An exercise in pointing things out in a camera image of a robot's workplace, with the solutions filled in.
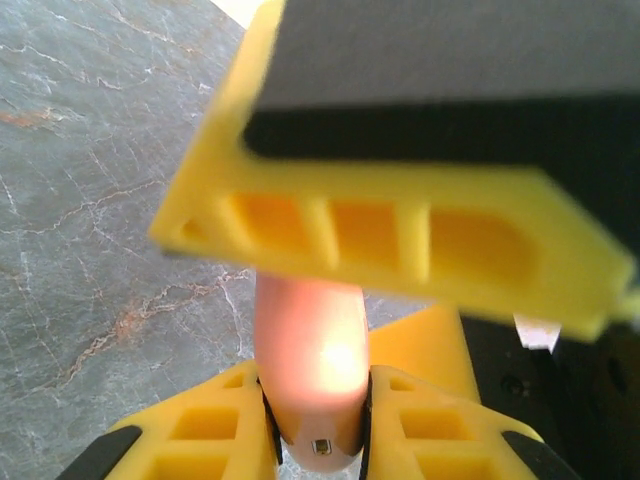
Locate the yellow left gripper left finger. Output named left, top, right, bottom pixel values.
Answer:
left=54, top=359, right=281, bottom=480

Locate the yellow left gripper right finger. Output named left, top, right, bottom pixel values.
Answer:
left=359, top=364, right=584, bottom=480

